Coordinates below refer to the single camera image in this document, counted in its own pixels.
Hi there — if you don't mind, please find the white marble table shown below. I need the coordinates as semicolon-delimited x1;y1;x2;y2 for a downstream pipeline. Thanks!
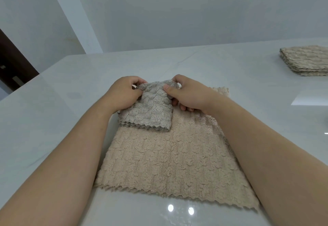
0;38;328;226

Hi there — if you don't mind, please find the grey waffle towel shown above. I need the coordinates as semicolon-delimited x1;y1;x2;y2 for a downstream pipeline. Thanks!
118;79;181;132

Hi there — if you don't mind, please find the beige waffle towel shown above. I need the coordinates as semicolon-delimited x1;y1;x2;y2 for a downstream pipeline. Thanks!
279;45;328;77

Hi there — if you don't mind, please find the person's left forearm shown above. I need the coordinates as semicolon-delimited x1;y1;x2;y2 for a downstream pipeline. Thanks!
0;103;121;226

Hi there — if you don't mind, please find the stack of cloths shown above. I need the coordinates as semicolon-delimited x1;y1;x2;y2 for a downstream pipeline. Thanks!
93;87;261;212

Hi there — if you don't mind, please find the person's right forearm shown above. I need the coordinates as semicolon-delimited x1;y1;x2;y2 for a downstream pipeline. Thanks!
210;96;328;226

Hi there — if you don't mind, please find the dark brown door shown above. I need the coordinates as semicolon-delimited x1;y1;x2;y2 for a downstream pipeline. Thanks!
0;28;39;92

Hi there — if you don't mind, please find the person's right hand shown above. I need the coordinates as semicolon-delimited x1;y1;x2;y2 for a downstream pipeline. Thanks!
163;74;221;116

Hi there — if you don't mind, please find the person's left hand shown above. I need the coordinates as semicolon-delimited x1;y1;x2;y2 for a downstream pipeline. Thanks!
104;76;148;114

